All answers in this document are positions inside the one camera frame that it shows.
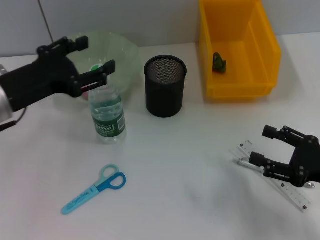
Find clear plastic ruler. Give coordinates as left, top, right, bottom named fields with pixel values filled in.
left=229, top=139, right=312, bottom=214

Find white grey ballpoint pen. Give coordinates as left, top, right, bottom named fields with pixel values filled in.
left=233, top=157, right=316, bottom=190

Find yellow plastic storage bin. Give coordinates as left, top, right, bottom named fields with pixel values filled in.
left=199, top=0, right=283, bottom=100

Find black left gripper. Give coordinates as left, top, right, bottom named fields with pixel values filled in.
left=0, top=35, right=117, bottom=113

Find blue teal capped scissors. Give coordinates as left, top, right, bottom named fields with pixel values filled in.
left=60, top=163, right=127, bottom=216

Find pale green wavy fruit plate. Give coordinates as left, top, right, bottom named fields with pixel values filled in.
left=47, top=31, right=141, bottom=101

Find black mesh trash can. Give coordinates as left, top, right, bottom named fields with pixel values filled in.
left=143, top=55, right=188, bottom=118

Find small green toy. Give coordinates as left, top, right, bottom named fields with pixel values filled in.
left=212, top=51, right=228, bottom=74

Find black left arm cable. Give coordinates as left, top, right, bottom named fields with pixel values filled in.
left=0, top=107, right=29, bottom=132

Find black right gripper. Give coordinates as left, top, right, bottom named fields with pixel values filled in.
left=248, top=125, right=320, bottom=188

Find pink peach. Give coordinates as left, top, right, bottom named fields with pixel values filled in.
left=81, top=84, right=91, bottom=100

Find clear green-label water bottle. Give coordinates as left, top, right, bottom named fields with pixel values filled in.
left=89, top=63, right=128, bottom=145

